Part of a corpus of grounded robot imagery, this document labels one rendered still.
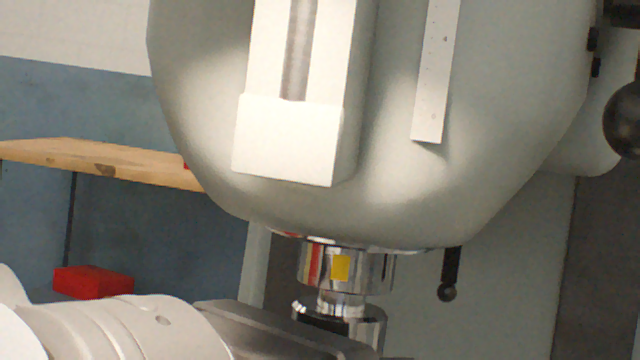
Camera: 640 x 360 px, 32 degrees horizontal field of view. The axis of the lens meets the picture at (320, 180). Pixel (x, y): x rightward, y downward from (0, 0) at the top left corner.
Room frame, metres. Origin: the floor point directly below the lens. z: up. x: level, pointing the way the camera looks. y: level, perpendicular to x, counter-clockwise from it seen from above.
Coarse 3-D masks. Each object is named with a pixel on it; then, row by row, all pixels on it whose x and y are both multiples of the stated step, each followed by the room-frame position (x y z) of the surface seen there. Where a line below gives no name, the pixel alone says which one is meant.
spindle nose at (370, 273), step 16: (304, 256) 0.53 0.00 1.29; (320, 256) 0.52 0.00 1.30; (352, 256) 0.52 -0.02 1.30; (368, 256) 0.52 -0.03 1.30; (384, 256) 0.52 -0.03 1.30; (304, 272) 0.53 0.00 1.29; (320, 272) 0.52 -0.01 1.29; (352, 272) 0.52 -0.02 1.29; (368, 272) 0.52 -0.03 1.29; (384, 272) 0.52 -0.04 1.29; (320, 288) 0.52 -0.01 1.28; (336, 288) 0.52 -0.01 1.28; (352, 288) 0.52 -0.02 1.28; (368, 288) 0.52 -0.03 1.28; (384, 288) 0.52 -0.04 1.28
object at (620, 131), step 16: (608, 0) 0.54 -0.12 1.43; (624, 0) 0.54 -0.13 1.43; (608, 16) 0.56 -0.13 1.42; (624, 16) 0.54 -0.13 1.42; (624, 96) 0.40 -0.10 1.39; (608, 112) 0.40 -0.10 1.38; (624, 112) 0.40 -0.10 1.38; (608, 128) 0.40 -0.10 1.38; (624, 128) 0.40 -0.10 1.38; (624, 144) 0.40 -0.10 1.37
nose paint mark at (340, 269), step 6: (336, 258) 0.52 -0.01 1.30; (342, 258) 0.52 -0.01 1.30; (348, 258) 0.52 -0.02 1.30; (336, 264) 0.52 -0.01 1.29; (342, 264) 0.52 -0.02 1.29; (348, 264) 0.52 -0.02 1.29; (336, 270) 0.52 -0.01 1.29; (342, 270) 0.52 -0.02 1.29; (348, 270) 0.52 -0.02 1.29; (330, 276) 0.52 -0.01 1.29; (336, 276) 0.52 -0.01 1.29; (342, 276) 0.52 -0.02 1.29
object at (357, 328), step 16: (304, 304) 0.53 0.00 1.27; (368, 304) 0.55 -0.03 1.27; (304, 320) 0.52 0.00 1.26; (320, 320) 0.52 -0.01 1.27; (336, 320) 0.52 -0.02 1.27; (352, 320) 0.52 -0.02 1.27; (368, 320) 0.52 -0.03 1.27; (384, 320) 0.53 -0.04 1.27; (352, 336) 0.52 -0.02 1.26; (368, 336) 0.52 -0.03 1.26
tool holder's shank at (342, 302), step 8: (320, 296) 0.53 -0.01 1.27; (328, 296) 0.53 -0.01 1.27; (336, 296) 0.53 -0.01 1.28; (344, 296) 0.53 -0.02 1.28; (352, 296) 0.53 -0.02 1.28; (360, 296) 0.53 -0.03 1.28; (320, 304) 0.53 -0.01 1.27; (328, 304) 0.53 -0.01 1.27; (336, 304) 0.53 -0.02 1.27; (344, 304) 0.53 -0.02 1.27; (352, 304) 0.53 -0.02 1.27; (360, 304) 0.53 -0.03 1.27
